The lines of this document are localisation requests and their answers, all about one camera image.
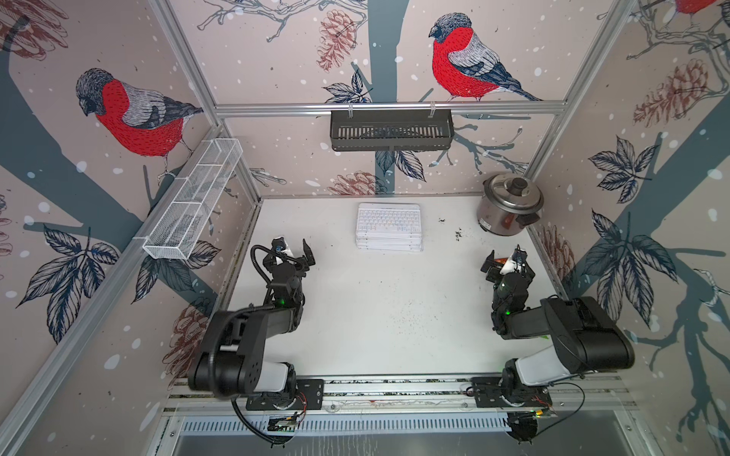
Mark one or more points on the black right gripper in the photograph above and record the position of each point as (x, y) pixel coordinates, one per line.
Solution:
(492, 276)

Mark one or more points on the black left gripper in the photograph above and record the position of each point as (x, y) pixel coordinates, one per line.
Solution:
(307, 255)

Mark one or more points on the white keyboard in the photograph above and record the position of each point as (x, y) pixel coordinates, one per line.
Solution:
(388, 237)
(389, 219)

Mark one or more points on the green keyboard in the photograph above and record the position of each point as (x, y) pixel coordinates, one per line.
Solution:
(389, 249)

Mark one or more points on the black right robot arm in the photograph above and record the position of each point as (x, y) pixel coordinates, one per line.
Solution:
(584, 339)

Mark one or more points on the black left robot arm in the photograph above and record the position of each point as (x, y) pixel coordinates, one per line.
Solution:
(229, 363)

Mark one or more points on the steel rice cooker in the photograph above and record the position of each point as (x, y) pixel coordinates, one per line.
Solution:
(509, 204)

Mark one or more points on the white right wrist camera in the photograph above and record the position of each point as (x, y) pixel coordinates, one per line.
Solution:
(512, 266)

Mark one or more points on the black hanging wire basket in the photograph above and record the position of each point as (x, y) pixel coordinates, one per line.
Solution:
(391, 130)

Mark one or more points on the white wire mesh basket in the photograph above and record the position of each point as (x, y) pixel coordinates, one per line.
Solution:
(181, 226)

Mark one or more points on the aluminium frame rail base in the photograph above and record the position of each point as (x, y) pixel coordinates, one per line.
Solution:
(360, 394)

